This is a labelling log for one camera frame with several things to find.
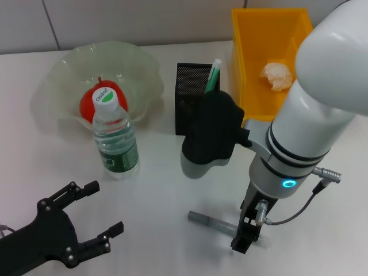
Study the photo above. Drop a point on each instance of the black mesh pen holder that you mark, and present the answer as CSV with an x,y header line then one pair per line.
x,y
187,86

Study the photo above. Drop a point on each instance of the yellow plastic storage bin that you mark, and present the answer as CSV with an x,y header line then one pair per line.
x,y
253,86

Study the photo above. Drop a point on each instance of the grey marker pen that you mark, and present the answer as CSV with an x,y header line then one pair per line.
x,y
201,218

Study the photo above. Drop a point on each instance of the red apple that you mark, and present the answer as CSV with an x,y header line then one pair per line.
x,y
86,103

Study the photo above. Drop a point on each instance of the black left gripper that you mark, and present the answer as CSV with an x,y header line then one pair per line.
x,y
40,244

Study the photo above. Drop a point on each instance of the white paper ball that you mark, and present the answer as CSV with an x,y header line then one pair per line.
x,y
276,77

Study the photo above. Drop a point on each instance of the green pen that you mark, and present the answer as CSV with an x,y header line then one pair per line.
x,y
212,77

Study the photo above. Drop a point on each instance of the translucent wavy fruit plate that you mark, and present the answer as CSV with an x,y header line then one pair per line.
x,y
138,66

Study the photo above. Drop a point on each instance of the clear green-label water bottle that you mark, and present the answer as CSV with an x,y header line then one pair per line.
x,y
115,143

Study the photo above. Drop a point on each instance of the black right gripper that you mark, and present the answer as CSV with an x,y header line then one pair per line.
x,y
253,201

